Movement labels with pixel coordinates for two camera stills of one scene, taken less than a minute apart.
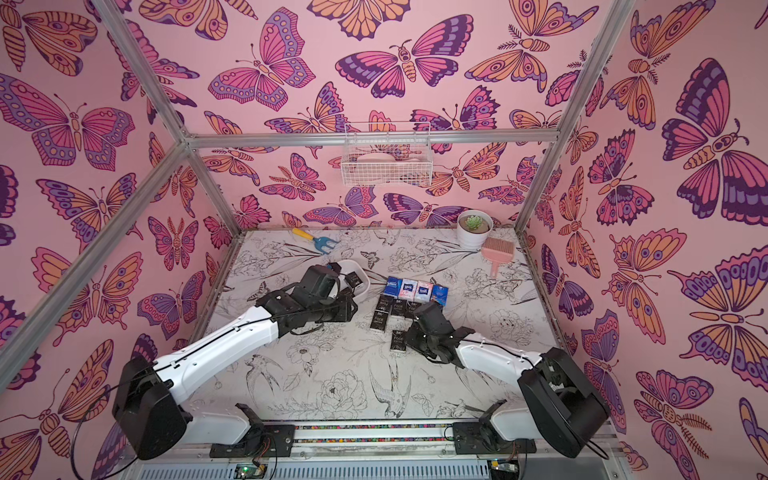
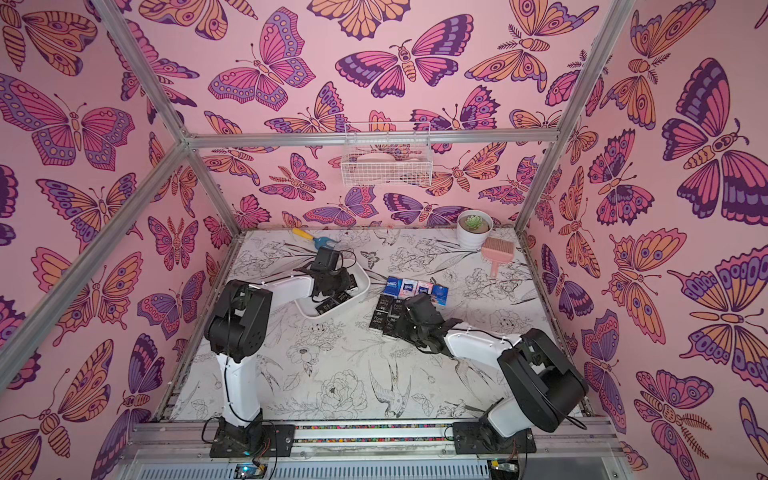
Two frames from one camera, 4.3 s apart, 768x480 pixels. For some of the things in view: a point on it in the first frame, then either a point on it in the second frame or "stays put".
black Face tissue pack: [398, 341] to [389, 324]
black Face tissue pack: [384, 304] stays put
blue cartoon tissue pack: [440, 294] stays put
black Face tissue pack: [379, 320] stays put
